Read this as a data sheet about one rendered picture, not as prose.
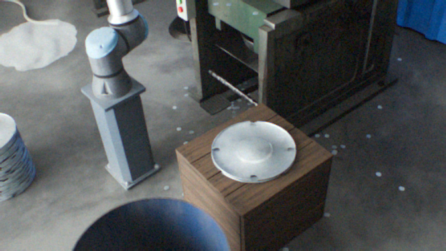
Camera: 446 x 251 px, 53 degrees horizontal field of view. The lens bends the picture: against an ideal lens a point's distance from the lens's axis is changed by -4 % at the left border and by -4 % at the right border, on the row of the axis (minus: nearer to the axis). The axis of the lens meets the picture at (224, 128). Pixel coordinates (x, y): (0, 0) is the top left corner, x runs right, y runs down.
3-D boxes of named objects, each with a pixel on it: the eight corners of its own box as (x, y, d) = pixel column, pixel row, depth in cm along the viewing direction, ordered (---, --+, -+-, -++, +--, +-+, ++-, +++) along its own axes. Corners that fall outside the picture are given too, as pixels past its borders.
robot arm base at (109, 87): (105, 105, 167) (99, 83, 161) (86, 87, 176) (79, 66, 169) (139, 87, 174) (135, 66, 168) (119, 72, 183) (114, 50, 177)
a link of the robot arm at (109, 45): (84, 70, 167) (75, 38, 158) (108, 52, 176) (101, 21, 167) (109, 79, 162) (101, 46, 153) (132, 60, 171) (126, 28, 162)
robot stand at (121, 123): (127, 191, 195) (103, 109, 165) (105, 168, 206) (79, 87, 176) (162, 169, 204) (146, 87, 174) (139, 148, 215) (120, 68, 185)
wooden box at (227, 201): (245, 274, 163) (243, 215, 140) (185, 210, 186) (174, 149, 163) (323, 217, 180) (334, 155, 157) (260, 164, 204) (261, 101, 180)
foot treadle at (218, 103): (212, 123, 209) (211, 114, 205) (199, 112, 215) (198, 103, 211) (304, 73, 234) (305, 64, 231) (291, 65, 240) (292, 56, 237)
